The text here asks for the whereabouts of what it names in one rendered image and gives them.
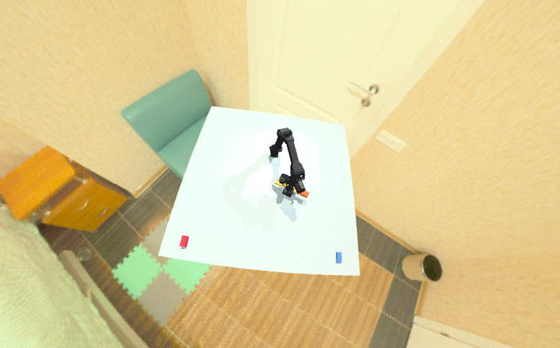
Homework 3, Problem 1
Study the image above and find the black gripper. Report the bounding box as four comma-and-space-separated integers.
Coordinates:
283, 179, 294, 197

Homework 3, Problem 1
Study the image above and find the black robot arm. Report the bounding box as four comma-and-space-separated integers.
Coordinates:
269, 128, 306, 193

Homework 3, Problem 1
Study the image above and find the small red block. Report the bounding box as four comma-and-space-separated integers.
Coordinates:
180, 235, 189, 247

